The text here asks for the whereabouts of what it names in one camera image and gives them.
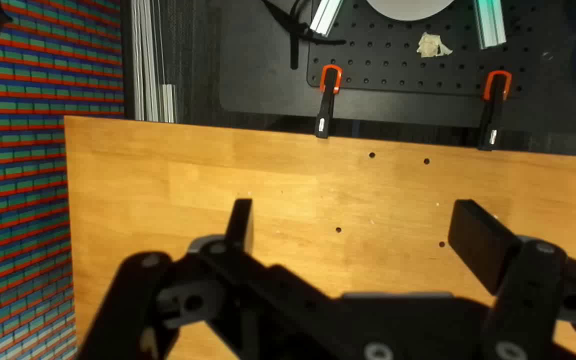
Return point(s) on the crumpled white paper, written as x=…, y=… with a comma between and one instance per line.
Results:
x=432, y=46

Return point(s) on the silver aluminium extrusion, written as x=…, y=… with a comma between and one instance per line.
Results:
x=326, y=17

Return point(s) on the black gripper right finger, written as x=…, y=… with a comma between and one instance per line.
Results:
x=480, y=242

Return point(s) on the aluminium frame post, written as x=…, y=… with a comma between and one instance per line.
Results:
x=154, y=60

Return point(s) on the white round disc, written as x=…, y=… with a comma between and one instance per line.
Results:
x=408, y=7

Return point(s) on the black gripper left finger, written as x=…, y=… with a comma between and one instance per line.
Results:
x=140, y=300

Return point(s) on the black pegboard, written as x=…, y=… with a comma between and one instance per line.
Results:
x=395, y=60

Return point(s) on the greenish aluminium extrusion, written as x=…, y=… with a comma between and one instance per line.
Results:
x=491, y=22

